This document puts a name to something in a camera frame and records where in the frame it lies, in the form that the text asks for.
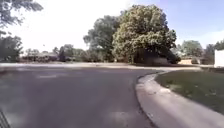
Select distant green tree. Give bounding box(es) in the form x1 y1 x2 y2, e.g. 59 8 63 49
181 39 204 58

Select grey asphalt road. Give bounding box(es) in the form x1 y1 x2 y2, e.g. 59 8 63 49
0 65 168 128

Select large green tree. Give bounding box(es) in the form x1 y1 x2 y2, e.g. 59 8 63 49
112 4 181 65

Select overhanging tree branches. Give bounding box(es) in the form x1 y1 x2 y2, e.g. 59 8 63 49
0 0 44 34

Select low distant building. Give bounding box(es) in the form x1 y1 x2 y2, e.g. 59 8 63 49
21 52 60 63

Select white building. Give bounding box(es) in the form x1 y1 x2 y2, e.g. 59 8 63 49
213 49 224 69

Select green grass lawn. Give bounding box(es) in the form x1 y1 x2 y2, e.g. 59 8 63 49
155 69 224 115

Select row of distant trees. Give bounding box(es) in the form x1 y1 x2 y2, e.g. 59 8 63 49
20 43 101 63

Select pale concrete kerb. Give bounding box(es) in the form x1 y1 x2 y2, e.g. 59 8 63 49
135 69 224 128

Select dark green tree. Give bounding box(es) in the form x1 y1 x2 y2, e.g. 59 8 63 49
82 15 122 63

